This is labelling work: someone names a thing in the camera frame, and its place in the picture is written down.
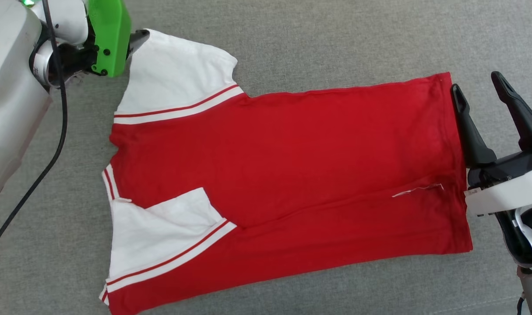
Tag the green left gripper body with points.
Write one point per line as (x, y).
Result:
(112, 35)

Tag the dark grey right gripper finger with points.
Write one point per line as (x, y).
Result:
(473, 140)
(526, 122)

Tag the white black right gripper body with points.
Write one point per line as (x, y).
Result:
(511, 192)

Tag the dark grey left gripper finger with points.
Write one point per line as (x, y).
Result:
(138, 40)

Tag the red and white jersey shirt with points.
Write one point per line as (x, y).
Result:
(292, 153)

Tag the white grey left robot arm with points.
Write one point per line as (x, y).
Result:
(7, 87)

